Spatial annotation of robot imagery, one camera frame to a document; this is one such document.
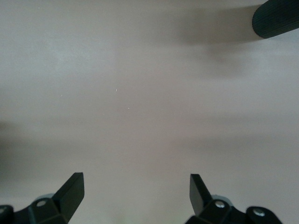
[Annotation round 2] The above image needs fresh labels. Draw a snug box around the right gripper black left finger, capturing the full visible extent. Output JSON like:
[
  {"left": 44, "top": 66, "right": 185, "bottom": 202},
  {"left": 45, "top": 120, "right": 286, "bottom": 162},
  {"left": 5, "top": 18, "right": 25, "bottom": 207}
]
[{"left": 0, "top": 172, "right": 85, "bottom": 224}]

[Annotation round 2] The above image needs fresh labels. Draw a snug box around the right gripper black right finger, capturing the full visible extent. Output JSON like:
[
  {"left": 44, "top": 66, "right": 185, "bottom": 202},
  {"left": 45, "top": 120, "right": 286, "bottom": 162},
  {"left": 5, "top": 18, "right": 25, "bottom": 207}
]
[{"left": 185, "top": 173, "right": 282, "bottom": 224}]

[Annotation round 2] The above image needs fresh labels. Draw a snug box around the black ribbed cylinder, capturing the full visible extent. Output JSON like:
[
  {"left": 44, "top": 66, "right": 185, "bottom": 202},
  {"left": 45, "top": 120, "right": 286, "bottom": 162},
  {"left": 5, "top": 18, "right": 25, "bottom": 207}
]
[{"left": 251, "top": 0, "right": 299, "bottom": 39}]

